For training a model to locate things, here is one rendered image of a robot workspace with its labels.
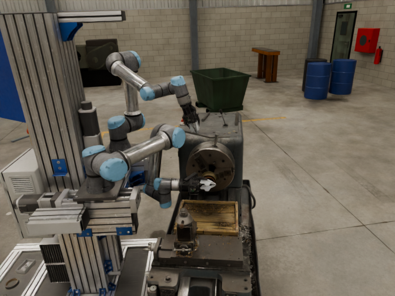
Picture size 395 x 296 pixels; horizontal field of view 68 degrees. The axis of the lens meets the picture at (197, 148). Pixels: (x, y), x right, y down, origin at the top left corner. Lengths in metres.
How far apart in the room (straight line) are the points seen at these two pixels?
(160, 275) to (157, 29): 10.77
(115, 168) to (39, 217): 0.49
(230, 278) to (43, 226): 0.94
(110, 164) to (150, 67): 10.51
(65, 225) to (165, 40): 10.53
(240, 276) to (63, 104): 1.22
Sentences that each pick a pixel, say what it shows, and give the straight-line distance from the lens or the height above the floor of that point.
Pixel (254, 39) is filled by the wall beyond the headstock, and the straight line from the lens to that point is 12.50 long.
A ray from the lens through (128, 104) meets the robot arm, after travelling 2.05.
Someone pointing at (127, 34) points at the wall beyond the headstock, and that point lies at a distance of 11.77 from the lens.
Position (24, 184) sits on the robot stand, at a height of 1.15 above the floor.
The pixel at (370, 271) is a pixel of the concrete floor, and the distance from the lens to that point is 3.04.
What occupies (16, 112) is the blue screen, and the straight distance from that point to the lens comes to 6.77.
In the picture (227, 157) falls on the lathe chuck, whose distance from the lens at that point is 1.85.
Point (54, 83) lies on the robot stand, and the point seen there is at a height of 1.70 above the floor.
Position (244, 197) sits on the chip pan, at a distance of 2.64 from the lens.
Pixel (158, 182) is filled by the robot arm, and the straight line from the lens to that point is 1.76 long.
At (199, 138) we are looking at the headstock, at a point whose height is 1.23.
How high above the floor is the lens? 1.97
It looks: 23 degrees down
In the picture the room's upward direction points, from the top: 2 degrees counter-clockwise
